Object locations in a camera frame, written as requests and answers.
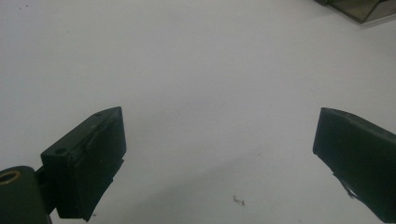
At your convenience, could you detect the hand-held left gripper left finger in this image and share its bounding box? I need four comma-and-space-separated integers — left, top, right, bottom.
40, 105, 128, 222

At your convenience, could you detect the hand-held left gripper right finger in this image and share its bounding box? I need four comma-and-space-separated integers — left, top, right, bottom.
312, 106, 396, 224

